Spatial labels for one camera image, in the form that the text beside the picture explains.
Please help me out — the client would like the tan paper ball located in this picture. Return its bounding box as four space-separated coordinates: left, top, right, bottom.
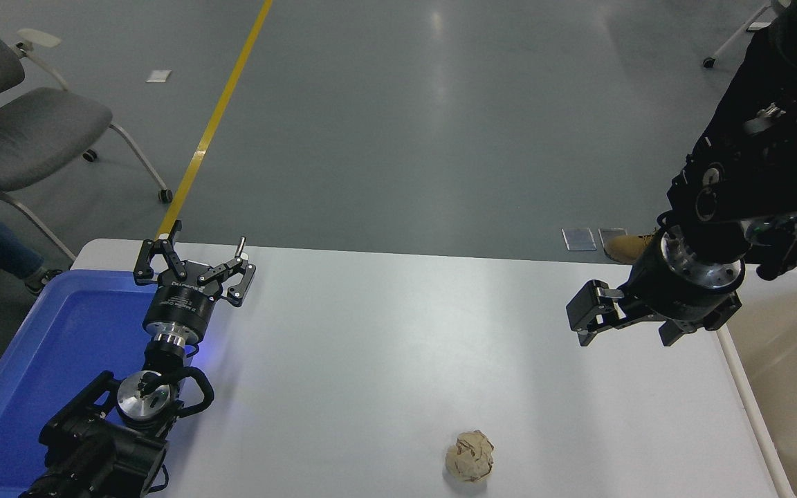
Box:
445 430 495 483

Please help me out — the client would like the white-legged castor chair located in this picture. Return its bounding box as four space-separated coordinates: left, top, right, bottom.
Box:
702 0 780 68

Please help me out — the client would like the standing person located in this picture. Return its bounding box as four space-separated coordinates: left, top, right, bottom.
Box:
605 0 797 265

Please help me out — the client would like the blue plastic tray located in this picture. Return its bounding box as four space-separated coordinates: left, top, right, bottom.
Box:
0 268 199 498

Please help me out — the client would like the seated person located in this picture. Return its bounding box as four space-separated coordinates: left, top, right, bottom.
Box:
0 187 65 297

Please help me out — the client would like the grey padded chair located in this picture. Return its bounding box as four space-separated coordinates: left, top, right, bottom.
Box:
0 0 174 261

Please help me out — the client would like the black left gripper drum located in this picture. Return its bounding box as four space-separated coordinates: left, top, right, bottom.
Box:
143 260 223 343

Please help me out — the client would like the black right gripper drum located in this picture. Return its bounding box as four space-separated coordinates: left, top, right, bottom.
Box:
623 232 742 327

